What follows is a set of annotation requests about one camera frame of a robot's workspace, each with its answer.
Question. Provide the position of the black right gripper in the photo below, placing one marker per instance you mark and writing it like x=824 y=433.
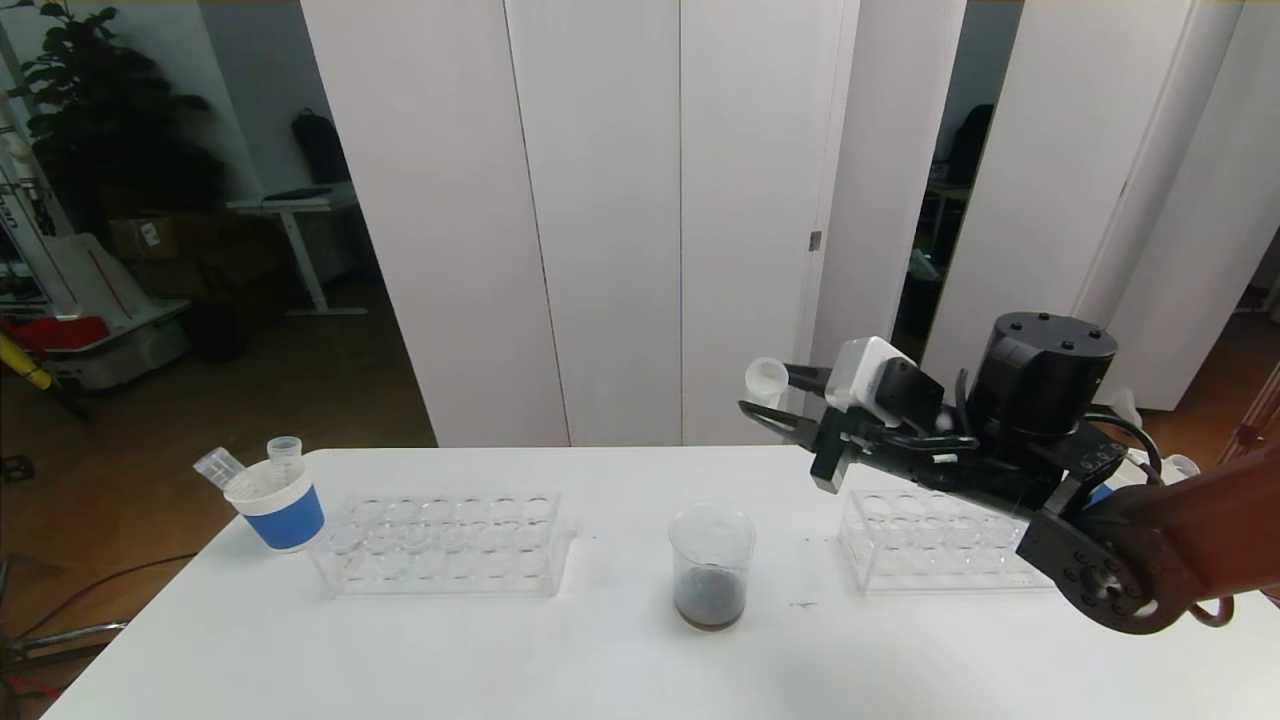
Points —
x=832 y=447

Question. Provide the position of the test tube with yellowish liquid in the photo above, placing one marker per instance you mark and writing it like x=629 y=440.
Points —
x=766 y=378

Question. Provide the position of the test tube with red liquid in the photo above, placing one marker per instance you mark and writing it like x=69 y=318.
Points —
x=222 y=468
x=1183 y=465

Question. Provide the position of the test tube with blue liquid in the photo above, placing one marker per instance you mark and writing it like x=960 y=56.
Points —
x=285 y=455

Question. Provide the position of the clear acrylic test tube rack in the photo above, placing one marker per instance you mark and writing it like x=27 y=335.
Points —
x=920 y=560
x=450 y=560

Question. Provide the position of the clear glass beaker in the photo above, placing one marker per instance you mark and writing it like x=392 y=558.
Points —
x=710 y=600

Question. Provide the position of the white partition panel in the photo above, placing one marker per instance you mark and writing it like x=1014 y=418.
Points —
x=880 y=200
x=1180 y=250
x=1020 y=200

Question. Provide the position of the blue and white paper cup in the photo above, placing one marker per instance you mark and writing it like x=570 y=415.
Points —
x=1100 y=494
x=285 y=520

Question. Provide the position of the white standing desk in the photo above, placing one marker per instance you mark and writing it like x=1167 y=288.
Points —
x=295 y=205

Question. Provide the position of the black backpack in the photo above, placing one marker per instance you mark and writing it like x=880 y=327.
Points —
x=320 y=150

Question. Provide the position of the brown cardboard box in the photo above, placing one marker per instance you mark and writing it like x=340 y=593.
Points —
x=150 y=240

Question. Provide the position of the white wheeled machine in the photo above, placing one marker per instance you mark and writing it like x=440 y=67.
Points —
x=110 y=290

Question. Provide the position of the dark green potted plant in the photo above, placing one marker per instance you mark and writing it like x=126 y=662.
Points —
x=110 y=120

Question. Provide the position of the red plastic part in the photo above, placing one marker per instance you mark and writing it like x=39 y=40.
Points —
x=50 y=335

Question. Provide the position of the yellow tool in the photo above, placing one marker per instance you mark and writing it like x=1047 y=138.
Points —
x=25 y=368

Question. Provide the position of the black floor socket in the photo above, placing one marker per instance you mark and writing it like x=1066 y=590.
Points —
x=15 y=468

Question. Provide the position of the grey metal frame bar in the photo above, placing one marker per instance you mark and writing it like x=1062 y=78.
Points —
x=70 y=637

